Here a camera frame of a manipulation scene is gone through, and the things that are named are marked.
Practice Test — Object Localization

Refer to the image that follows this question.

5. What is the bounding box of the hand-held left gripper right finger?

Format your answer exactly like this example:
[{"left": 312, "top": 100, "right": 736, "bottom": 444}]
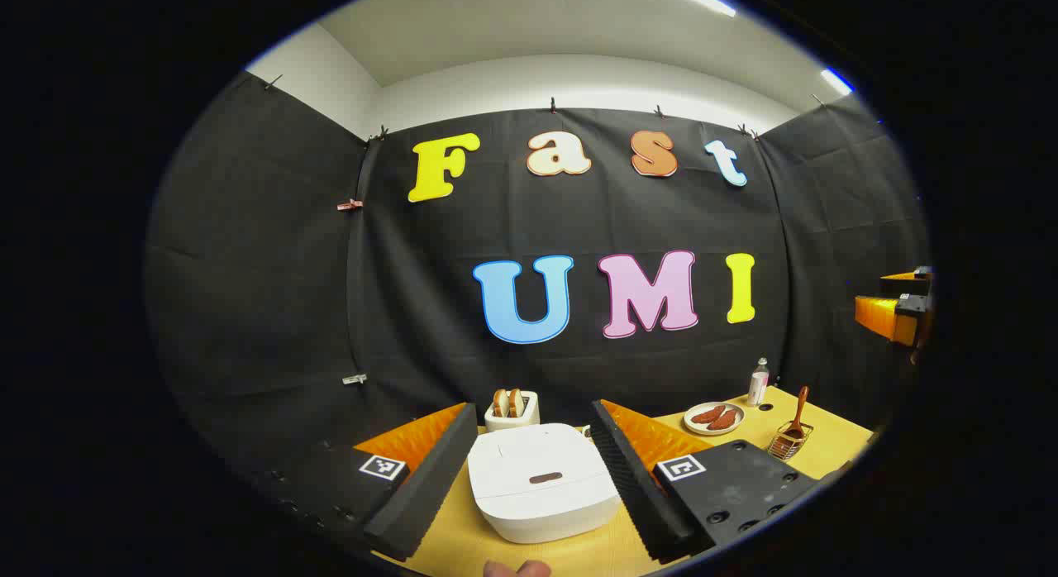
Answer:
[{"left": 589, "top": 399, "right": 827, "bottom": 563}]

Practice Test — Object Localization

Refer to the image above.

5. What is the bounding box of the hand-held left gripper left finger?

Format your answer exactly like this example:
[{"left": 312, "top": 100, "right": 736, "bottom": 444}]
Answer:
[{"left": 264, "top": 402, "right": 479, "bottom": 561}]

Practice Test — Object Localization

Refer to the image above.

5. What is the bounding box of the white rice cooker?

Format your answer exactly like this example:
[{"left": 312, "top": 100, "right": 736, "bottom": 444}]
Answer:
[{"left": 467, "top": 422, "right": 622, "bottom": 545}]

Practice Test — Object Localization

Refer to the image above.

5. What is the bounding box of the brown wooden spoon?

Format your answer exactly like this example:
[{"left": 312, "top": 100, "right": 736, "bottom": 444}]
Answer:
[{"left": 781, "top": 386, "right": 810, "bottom": 442}]

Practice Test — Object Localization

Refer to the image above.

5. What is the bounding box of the wire chopstick holder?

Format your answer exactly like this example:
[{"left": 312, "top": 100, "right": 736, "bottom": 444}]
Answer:
[{"left": 767, "top": 422, "right": 815, "bottom": 462}]

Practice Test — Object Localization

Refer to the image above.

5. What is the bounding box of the white round plate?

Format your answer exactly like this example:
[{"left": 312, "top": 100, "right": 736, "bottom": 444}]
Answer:
[{"left": 684, "top": 402, "right": 746, "bottom": 436}]

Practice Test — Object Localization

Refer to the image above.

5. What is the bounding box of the white toaster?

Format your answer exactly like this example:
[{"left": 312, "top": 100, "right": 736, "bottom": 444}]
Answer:
[{"left": 484, "top": 391, "right": 541, "bottom": 433}]

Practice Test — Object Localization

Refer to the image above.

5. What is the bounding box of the black backdrop cloth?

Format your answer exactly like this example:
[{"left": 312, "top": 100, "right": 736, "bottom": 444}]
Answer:
[{"left": 145, "top": 71, "right": 931, "bottom": 495}]

